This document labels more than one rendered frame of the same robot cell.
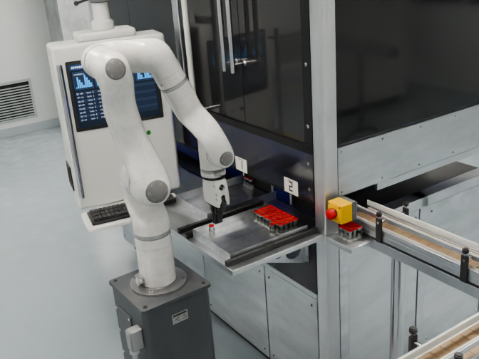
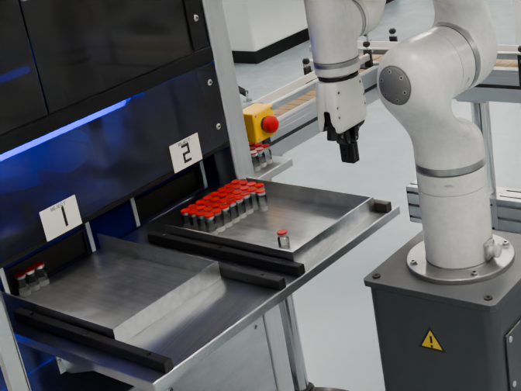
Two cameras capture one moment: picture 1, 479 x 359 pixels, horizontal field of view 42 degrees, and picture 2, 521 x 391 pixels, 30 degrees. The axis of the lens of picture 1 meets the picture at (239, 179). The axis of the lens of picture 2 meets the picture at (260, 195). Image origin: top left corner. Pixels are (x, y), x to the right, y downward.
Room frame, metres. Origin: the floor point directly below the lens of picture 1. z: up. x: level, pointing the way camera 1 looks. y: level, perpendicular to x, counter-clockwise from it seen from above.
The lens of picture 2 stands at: (2.52, 1.73, 1.67)
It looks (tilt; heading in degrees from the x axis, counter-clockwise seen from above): 22 degrees down; 257
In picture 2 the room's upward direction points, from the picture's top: 10 degrees counter-clockwise
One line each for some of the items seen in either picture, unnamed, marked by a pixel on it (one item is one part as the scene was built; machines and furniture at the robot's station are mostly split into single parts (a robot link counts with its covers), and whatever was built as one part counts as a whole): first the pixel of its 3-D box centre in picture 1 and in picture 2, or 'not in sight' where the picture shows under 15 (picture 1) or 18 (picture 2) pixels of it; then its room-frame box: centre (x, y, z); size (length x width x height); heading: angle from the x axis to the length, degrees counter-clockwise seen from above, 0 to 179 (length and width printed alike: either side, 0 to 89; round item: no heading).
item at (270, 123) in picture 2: (331, 214); (269, 124); (1.99, -0.31, 0.99); 0.04 x 0.04 x 0.04; 32
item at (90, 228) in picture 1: (131, 209); not in sight; (2.64, 0.50, 0.79); 0.45 x 0.28 x 0.03; 111
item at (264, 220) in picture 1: (268, 222); (236, 209); (2.14, -0.10, 0.90); 0.18 x 0.02 x 0.05; 32
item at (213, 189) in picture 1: (214, 188); (341, 98); (1.95, 0.09, 1.14); 0.10 x 0.08 x 0.11; 32
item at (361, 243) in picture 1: (353, 239); (253, 167); (2.02, -0.40, 0.87); 0.14 x 0.13 x 0.02; 122
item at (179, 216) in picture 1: (234, 219); (198, 264); (2.27, 0.03, 0.87); 0.70 x 0.48 x 0.02; 32
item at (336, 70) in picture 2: (213, 171); (337, 65); (1.94, 0.08, 1.20); 0.09 x 0.08 x 0.03; 32
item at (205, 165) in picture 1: (211, 148); (332, 21); (1.94, 0.08, 1.28); 0.09 x 0.08 x 0.13; 26
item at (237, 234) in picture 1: (249, 231); (268, 218); (2.10, -0.02, 0.90); 0.34 x 0.26 x 0.04; 122
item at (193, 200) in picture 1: (225, 196); (106, 284); (2.45, 0.06, 0.90); 0.34 x 0.26 x 0.04; 122
